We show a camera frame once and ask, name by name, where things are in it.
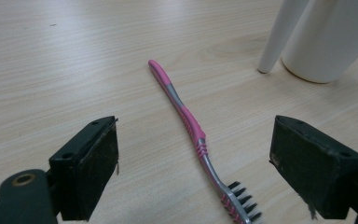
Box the white cup with side holder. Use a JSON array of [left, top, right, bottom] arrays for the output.
[[257, 0, 358, 85]]

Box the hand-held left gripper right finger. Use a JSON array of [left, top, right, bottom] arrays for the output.
[[268, 115, 358, 220]]

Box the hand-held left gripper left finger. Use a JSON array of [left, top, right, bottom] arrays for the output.
[[48, 116, 120, 222]]

